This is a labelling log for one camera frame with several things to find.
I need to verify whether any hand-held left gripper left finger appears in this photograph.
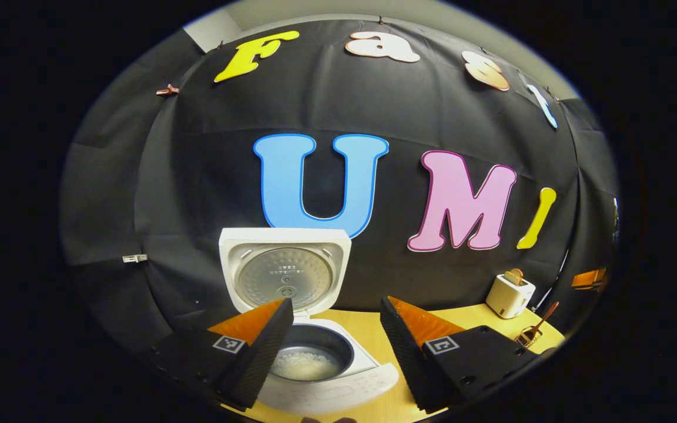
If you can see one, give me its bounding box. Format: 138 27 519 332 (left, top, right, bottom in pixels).
150 298 295 411

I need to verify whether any white cable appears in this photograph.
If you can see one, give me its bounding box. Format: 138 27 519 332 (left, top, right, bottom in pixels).
529 250 571 312

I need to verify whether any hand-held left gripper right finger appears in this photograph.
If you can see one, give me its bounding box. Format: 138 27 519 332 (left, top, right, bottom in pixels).
380 296 542 414

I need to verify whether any black backdrop cloth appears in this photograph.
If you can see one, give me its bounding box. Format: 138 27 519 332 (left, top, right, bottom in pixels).
59 15 620 353

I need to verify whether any brown wooden spoon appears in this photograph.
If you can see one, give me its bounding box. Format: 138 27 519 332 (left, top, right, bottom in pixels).
528 301 560 343

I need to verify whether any white rice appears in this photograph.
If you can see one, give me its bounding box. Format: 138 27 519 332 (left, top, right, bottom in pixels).
271 347 342 381

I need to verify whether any white toaster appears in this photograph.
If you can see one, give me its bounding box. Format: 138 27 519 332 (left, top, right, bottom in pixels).
485 273 536 320

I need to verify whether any wire metal chopstick holder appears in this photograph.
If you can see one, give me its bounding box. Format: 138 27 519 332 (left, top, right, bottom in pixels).
515 326 545 349

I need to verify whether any white rice cooker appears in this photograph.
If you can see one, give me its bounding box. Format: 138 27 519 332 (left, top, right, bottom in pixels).
219 228 401 415

